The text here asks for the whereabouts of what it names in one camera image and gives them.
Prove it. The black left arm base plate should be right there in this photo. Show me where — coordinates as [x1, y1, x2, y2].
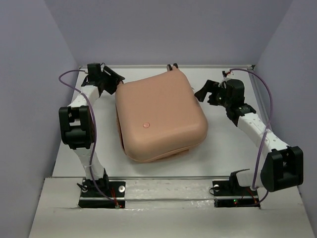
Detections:
[77, 179, 126, 209]

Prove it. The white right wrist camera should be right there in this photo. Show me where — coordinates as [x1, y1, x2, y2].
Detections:
[222, 70, 231, 78]

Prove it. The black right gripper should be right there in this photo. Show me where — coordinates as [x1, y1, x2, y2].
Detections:
[193, 80, 231, 109]

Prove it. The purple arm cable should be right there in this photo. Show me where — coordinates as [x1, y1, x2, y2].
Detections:
[58, 69, 119, 208]
[224, 68, 273, 205]

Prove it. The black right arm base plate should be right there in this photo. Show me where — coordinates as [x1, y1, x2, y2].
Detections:
[209, 178, 261, 208]

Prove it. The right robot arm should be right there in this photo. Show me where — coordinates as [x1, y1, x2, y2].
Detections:
[195, 78, 304, 194]

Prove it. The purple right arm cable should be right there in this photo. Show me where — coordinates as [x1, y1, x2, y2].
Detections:
[224, 68, 273, 205]

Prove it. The pink hard-shell suitcase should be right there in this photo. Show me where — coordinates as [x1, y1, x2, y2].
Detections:
[115, 64, 208, 163]

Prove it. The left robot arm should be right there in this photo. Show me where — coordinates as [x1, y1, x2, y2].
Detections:
[58, 63, 125, 196]

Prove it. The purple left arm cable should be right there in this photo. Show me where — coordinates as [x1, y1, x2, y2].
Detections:
[58, 69, 119, 208]

